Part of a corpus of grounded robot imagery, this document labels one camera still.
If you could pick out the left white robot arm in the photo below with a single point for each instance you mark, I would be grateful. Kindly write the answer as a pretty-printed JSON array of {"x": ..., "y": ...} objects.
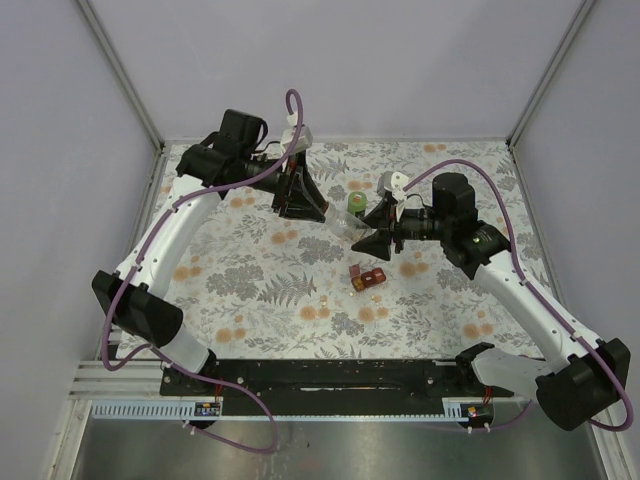
[{"x": 133, "y": 296}]

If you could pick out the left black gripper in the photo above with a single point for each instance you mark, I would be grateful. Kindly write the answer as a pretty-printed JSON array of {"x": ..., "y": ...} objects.
[{"x": 296, "y": 192}]

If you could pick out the red pill organizer box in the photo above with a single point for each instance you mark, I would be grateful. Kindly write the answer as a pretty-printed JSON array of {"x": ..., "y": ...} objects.
[{"x": 363, "y": 280}]

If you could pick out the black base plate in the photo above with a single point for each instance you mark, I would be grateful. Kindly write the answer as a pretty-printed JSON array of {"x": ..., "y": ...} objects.
[{"x": 239, "y": 402}]

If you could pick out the floral table mat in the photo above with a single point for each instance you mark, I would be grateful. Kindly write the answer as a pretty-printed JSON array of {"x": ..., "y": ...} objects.
[{"x": 250, "y": 283}]

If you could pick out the aluminium frame rail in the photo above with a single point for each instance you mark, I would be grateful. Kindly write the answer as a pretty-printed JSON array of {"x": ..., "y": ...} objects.
[{"x": 424, "y": 378}]

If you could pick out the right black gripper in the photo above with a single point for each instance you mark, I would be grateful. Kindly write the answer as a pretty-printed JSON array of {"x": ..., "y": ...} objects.
[{"x": 378, "y": 244}]

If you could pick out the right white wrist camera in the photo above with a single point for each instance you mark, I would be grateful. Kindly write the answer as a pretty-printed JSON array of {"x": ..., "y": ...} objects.
[{"x": 393, "y": 182}]

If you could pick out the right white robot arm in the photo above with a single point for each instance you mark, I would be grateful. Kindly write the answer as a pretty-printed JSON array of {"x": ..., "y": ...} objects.
[{"x": 578, "y": 376}]

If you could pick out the white slotted cable duct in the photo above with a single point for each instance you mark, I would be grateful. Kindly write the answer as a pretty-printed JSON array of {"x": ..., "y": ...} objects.
[{"x": 158, "y": 410}]

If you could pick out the green pill bottle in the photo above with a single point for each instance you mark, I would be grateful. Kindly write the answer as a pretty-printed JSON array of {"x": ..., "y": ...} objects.
[{"x": 357, "y": 204}]

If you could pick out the clear small pill bottle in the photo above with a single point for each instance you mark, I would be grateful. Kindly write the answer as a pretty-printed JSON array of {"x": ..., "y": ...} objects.
[{"x": 346, "y": 226}]

